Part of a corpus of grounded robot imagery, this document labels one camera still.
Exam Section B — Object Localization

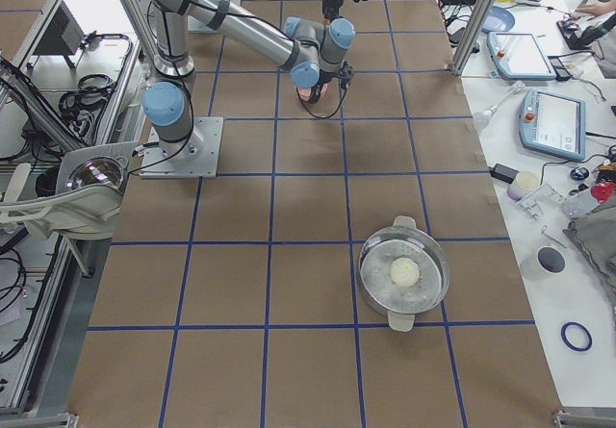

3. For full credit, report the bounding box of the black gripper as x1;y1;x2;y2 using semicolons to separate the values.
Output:
307;61;353;104
321;0;343;20

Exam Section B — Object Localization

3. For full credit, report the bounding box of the pink bowl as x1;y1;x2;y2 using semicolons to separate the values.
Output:
295;82;330;104

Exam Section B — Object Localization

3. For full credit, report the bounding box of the blue plate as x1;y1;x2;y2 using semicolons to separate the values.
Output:
481;6;516;34

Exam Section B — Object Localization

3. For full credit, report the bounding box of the upper blue teach pendant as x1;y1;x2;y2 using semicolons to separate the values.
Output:
486;32;556;81

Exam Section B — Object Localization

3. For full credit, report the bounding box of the blue teach pendant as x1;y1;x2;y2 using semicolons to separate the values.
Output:
486;32;556;81
519;88;586;163

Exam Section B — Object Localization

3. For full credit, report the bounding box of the steel steamer pot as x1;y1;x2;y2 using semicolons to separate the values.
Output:
357;215;450;333

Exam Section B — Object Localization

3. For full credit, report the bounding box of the white steamed bun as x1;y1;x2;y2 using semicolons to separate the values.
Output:
389;257;420;287

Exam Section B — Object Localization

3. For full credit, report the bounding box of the black power adapter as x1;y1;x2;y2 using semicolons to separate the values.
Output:
489;164;519;184

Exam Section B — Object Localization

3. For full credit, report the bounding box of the white purple cup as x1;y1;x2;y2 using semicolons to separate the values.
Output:
506;171;540;201

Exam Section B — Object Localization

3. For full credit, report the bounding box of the glass pot lid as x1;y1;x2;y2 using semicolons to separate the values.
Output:
64;156;125;190

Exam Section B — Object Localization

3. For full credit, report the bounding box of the lower blue teach pendant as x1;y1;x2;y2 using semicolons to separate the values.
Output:
519;88;586;163

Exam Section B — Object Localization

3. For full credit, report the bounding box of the white cup dark inside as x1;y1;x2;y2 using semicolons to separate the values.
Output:
520;245;567;281

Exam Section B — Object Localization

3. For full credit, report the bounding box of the grey cloth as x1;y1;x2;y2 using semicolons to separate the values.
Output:
563;204;615;313

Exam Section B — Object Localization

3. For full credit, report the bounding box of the aluminium frame post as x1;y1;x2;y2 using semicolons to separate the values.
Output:
449;0;495;76

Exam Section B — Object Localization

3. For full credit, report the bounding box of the blue rubber ring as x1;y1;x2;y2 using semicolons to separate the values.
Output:
559;321;593;352

